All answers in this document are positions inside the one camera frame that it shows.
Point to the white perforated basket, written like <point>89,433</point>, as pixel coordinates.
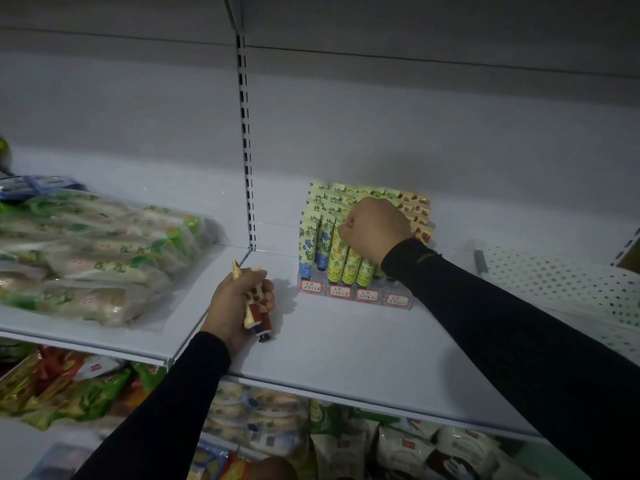
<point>550,279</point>

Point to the heap of assorted snack packets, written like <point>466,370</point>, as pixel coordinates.
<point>75,389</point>

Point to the blue white packet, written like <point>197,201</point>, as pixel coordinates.
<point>40,184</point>

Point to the orange brown snack packet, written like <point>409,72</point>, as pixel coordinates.
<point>270,469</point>

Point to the clear bag of green sweets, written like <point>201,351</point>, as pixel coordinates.
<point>100,259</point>

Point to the blue yellow snack packet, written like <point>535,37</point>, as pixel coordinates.
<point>207,462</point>

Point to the white store shelf unit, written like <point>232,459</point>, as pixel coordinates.
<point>400,129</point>

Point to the clear acrylic display rack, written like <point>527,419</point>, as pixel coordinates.
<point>340,291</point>

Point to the person's right forearm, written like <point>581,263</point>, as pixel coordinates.
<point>515,339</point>

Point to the pile of white sweet bags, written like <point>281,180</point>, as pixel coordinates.
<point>260,419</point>

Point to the row of cream tubes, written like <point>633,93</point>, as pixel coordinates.
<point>325,192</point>

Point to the person's right hand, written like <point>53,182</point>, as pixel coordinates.
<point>375,227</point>

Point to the person's left hand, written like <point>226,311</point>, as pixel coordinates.
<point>227,309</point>

